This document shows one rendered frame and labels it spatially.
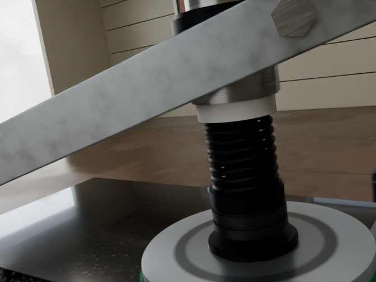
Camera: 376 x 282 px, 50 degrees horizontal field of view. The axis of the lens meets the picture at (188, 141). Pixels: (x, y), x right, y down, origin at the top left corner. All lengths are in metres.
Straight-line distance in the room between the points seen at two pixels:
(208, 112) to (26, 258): 0.31
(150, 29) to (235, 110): 8.24
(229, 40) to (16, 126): 0.19
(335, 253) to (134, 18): 8.57
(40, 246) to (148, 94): 0.31
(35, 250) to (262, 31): 0.39
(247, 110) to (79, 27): 8.78
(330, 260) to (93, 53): 8.92
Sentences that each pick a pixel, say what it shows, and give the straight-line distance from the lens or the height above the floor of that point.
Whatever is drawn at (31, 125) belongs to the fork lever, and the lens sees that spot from 0.37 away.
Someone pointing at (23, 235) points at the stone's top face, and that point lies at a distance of 0.63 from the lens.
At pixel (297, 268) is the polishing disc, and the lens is 0.35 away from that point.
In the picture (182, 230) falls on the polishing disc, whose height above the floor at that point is 0.83.
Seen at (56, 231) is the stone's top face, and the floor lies 0.80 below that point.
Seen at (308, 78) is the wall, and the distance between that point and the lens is 6.93.
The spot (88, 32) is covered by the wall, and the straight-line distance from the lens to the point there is 9.20.
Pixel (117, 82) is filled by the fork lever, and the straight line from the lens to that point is 0.32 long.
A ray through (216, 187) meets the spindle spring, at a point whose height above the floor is 0.89.
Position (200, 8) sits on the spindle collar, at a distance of 0.33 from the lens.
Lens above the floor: 1.00
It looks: 11 degrees down
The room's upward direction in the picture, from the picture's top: 9 degrees counter-clockwise
